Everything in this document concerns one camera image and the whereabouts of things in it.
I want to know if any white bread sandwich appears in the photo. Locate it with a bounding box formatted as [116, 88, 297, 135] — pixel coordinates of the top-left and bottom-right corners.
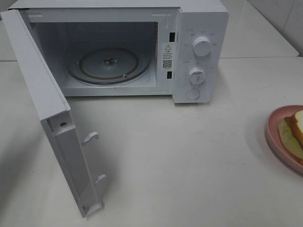
[278, 110, 303, 165]

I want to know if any round door release button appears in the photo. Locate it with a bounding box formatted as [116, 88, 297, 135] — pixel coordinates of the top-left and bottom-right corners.
[186, 89, 200, 100]

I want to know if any pink round plate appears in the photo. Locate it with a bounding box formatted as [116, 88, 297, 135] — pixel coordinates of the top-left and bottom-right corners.
[265, 105, 303, 175]

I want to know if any white upper power knob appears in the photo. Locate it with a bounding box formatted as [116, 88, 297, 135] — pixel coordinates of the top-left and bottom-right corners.
[192, 35, 212, 57]

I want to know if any white microwave door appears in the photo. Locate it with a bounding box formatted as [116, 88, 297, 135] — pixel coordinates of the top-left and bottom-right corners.
[1, 9, 102, 218]

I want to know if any white warning label sticker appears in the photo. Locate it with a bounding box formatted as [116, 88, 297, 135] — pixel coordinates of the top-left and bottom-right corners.
[161, 43, 175, 70]

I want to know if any white timer knob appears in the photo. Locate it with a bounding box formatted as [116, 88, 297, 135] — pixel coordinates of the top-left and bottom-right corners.
[188, 67, 206, 85]

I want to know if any white microwave oven body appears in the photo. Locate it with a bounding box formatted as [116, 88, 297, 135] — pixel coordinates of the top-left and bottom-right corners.
[7, 0, 229, 103]

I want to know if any glass microwave turntable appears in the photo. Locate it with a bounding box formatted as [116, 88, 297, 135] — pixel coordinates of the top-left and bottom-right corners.
[65, 40, 155, 85]

